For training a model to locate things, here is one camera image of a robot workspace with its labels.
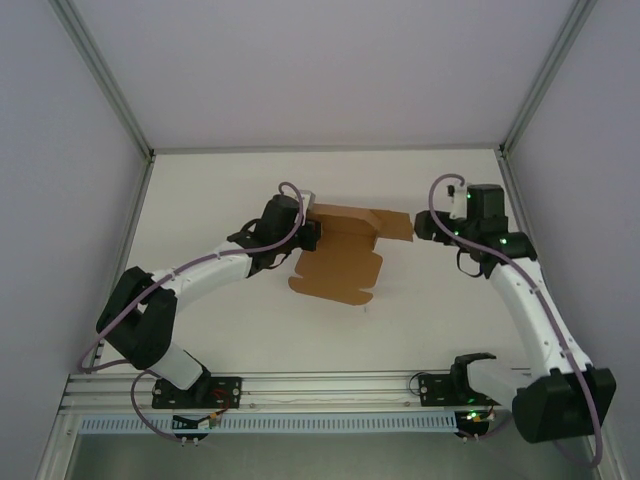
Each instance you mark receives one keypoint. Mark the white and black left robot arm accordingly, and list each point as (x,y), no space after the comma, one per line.
(145,325)

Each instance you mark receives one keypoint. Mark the aluminium frame post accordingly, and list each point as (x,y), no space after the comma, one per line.
(550,75)
(100,75)

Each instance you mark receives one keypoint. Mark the small electronics board green light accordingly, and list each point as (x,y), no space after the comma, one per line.
(475,416)

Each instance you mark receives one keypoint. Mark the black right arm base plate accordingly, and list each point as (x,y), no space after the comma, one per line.
(435,390)

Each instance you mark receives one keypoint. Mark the brown cardboard box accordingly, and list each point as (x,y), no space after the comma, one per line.
(340,265)

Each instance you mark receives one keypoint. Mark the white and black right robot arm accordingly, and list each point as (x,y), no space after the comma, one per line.
(535,320)

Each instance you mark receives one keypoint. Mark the aluminium mounting rail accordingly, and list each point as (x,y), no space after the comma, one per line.
(325,390)

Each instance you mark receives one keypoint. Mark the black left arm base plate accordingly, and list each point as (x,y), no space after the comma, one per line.
(227,390)

